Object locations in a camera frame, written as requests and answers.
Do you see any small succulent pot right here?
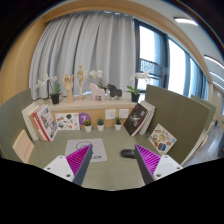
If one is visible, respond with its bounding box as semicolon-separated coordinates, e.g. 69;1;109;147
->
115;117;122;131

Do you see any left white orchid pot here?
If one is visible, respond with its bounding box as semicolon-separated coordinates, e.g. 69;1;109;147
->
35;75;60;105

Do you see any white orchid pot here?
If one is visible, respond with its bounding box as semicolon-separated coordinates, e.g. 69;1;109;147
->
35;75;60;105
127;71;150;102

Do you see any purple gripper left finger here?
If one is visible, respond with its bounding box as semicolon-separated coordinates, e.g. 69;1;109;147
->
43;143;94;187

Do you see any white leaning books left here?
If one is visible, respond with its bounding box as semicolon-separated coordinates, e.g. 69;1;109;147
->
22;103;39;141

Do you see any small succulent pot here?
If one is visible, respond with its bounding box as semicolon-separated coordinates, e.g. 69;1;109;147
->
84;120;92;132
97;119;104;131
115;117;122;131

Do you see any green desk partition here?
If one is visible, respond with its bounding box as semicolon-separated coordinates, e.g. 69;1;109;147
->
145;85;216;165
0;89;32;162

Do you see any white books right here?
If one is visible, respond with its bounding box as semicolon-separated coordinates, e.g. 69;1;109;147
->
139;101;156;135

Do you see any wooden shelf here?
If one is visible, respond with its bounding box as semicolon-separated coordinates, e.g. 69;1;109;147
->
35;94;135;127

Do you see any white wall socket left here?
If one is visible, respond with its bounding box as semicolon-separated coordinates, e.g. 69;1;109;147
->
105;109;116;120

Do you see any sticker picture card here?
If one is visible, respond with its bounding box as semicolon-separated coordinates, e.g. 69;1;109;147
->
55;113;80;130

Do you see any purple number seven sign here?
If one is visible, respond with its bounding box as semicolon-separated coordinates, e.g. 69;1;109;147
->
79;113;91;125

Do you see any black computer mouse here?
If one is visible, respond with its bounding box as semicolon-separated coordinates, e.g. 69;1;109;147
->
121;149;135;159

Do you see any white wall socket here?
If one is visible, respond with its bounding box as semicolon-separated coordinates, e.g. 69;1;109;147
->
105;109;116;120
119;109;129;118

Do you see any small succulent pot middle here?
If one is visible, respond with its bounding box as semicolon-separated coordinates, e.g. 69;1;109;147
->
97;119;104;131

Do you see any wooden mannequin figure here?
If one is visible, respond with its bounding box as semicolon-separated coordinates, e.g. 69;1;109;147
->
77;65;88;99

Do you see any pink wooden horse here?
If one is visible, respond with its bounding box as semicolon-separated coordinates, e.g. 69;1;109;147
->
89;83;105;101

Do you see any beige notebook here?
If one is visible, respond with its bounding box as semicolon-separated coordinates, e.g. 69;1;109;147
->
13;130;34;163

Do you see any colourful sticker sheet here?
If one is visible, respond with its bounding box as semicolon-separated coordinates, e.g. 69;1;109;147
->
148;124;177;155

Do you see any green left desk partition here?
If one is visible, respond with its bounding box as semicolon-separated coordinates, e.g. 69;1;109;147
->
0;89;32;162

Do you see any white wall socket right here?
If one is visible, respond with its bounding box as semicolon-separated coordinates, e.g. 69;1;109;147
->
119;109;129;118

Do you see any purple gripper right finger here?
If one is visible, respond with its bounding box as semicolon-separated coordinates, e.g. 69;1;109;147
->
134;144;184;186

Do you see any small succulent pot left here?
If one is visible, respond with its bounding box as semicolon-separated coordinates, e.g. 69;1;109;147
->
84;120;92;132

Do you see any wooden hand model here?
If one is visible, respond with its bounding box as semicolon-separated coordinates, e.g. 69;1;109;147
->
63;74;73;103

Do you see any grey curtain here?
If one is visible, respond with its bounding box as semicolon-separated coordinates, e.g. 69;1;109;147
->
29;11;136;100

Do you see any white mouse pad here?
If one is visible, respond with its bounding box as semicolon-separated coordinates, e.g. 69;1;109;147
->
65;138;107;163

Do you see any green right desk partition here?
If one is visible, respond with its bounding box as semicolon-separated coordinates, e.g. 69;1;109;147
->
145;85;216;165

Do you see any middle white orchid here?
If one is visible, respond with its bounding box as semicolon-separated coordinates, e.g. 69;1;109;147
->
89;70;107;91

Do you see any red white book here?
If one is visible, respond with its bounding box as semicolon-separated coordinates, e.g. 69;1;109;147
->
34;105;57;141

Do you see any black cover book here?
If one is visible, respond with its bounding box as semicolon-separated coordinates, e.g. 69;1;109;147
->
124;103;148;136

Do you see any right white orchid pot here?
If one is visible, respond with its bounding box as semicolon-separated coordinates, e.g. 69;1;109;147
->
127;71;150;102

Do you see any dark wooden horse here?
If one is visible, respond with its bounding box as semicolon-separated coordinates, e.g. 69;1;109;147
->
108;84;122;98

